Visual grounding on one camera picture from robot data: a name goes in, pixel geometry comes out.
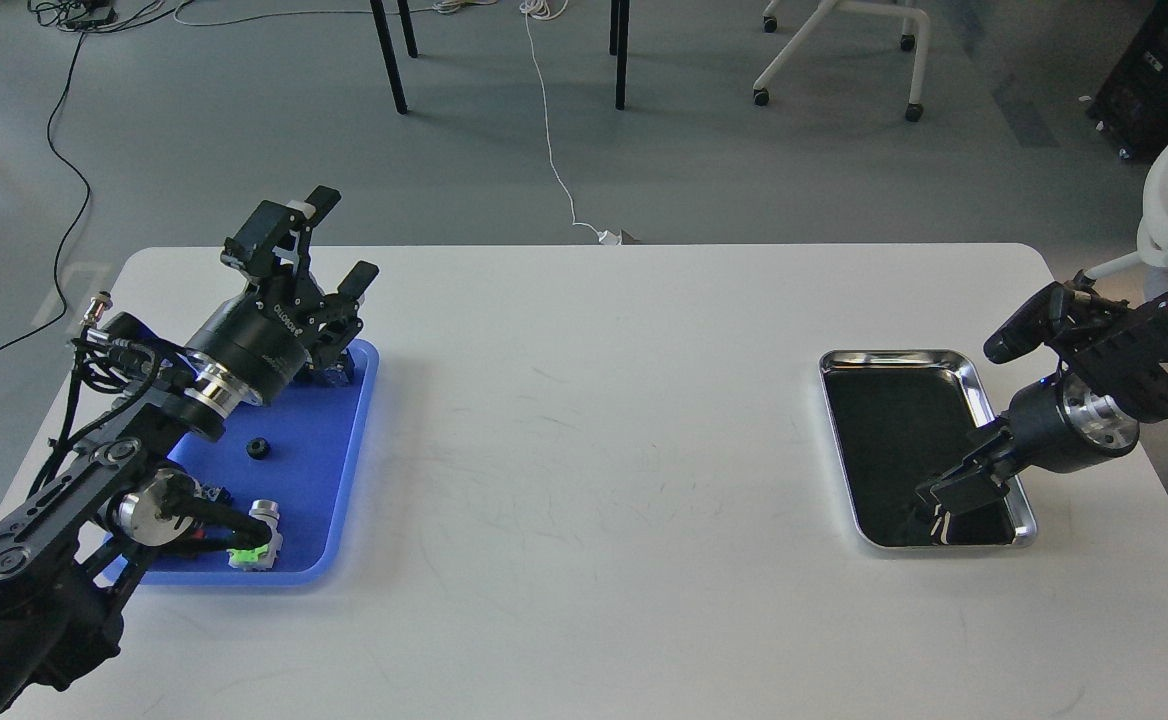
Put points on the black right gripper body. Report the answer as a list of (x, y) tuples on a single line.
[(1057, 424)]

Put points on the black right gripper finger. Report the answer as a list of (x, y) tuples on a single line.
[(971, 491), (981, 458)]

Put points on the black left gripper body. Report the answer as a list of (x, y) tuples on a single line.
[(260, 338)]

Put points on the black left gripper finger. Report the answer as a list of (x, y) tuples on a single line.
[(272, 249), (336, 322)]

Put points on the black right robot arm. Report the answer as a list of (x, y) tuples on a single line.
[(1111, 380)]

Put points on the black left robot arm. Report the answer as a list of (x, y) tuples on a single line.
[(109, 499)]

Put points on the shiny metal tray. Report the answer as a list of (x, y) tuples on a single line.
[(898, 417)]

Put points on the blue plastic tray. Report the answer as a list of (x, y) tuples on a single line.
[(316, 434)]

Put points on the black equipment case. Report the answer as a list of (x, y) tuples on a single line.
[(1132, 104)]

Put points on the white rolling chair base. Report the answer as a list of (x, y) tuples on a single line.
[(915, 37)]

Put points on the green push button switch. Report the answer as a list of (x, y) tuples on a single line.
[(329, 364)]

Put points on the red push button switch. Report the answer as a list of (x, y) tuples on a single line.
[(216, 494)]

